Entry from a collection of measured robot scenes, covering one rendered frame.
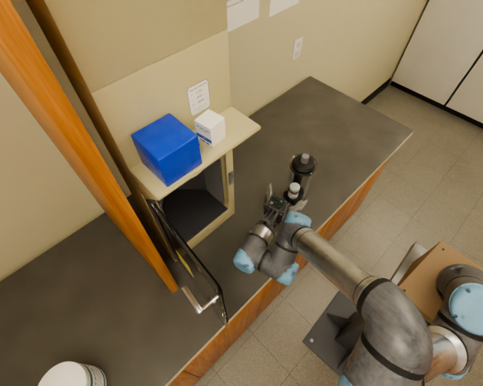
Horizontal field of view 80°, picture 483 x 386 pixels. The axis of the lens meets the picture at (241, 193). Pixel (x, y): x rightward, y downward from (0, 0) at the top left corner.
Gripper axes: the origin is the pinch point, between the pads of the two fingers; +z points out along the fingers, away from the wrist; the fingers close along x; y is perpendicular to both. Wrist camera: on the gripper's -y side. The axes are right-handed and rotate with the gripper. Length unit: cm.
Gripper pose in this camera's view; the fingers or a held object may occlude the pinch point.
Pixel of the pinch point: (288, 192)
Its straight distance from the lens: 111.0
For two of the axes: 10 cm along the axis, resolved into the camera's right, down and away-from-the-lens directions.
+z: 5.1, -7.0, 4.9
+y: -0.1, -5.8, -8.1
